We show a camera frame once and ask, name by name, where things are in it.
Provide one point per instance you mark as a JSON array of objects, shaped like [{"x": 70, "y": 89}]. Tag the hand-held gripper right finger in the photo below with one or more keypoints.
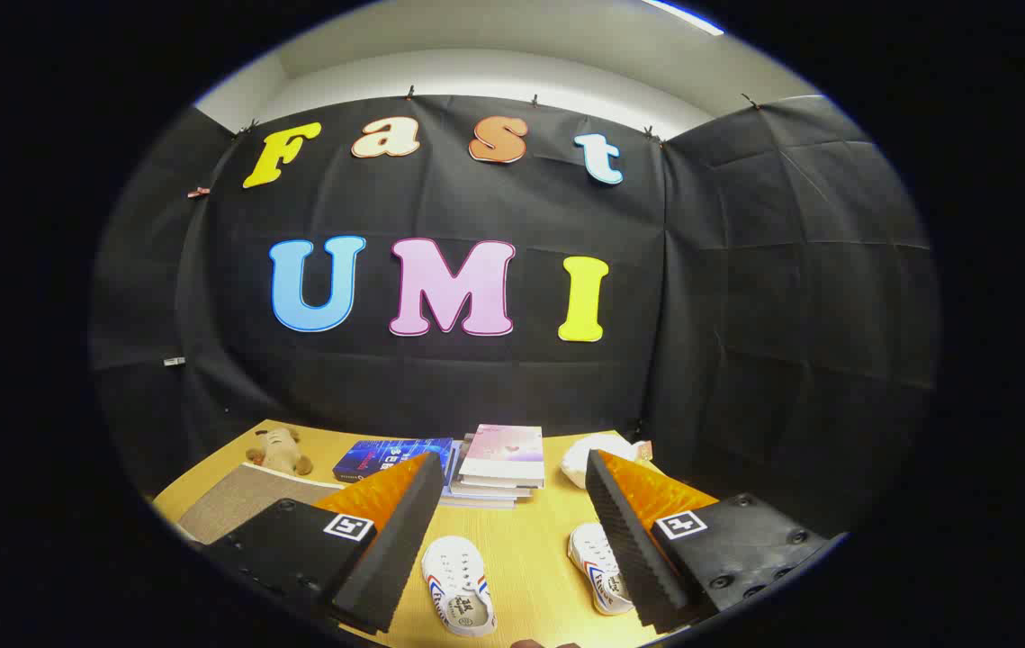
[{"x": 633, "y": 549}]

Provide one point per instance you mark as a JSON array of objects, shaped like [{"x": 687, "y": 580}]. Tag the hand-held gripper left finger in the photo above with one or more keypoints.
[{"x": 400, "y": 549}]

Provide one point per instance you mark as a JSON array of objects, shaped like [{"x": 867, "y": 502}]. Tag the white canvas shoe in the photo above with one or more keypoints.
[
  {"x": 593, "y": 558},
  {"x": 454, "y": 585}
]

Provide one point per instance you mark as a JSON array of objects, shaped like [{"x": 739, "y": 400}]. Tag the beige fabric storage box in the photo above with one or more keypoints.
[{"x": 242, "y": 504}]

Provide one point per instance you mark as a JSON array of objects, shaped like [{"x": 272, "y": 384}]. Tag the light blue book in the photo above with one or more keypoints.
[{"x": 476, "y": 503}]

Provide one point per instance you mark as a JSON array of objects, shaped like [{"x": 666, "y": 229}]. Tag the white plush toy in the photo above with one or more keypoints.
[{"x": 575, "y": 466}]

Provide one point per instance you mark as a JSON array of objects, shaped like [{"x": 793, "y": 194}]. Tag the pink cover book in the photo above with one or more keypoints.
[{"x": 503, "y": 450}]

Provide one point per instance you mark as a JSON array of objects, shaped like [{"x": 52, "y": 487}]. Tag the brown plush dog toy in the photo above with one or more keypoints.
[{"x": 278, "y": 450}]

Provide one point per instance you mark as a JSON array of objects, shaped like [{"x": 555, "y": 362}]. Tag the black backdrop cloth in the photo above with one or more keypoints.
[{"x": 494, "y": 387}]

